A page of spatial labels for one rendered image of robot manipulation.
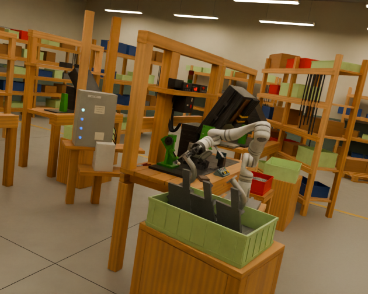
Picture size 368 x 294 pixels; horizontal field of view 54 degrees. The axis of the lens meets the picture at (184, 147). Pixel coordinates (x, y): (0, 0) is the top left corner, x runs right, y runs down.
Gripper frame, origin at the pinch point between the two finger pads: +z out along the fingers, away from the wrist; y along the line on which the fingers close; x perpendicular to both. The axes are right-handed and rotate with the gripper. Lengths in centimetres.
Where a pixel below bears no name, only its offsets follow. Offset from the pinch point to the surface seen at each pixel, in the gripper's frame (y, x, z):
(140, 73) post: -36, -72, -54
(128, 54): -381, -282, -473
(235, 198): 19.3, 31.6, 11.7
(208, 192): 7.2, 22.2, 11.3
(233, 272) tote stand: 7, 58, 31
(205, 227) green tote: 1.3, 34.6, 22.4
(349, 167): -230, 237, -692
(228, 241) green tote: 10, 46, 24
